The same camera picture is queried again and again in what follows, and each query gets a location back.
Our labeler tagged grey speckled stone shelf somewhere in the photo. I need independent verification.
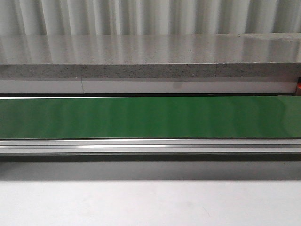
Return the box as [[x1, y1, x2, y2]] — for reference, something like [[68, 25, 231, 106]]
[[0, 33, 301, 78]]

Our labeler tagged green conveyor belt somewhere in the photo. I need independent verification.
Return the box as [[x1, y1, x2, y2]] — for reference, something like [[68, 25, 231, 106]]
[[0, 96, 301, 139]]

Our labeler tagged white pleated curtain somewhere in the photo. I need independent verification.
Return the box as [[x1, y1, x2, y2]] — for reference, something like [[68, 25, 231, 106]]
[[0, 0, 301, 35]]

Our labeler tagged aluminium conveyor front rail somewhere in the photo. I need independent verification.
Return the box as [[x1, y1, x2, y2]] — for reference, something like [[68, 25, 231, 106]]
[[0, 138, 301, 155]]

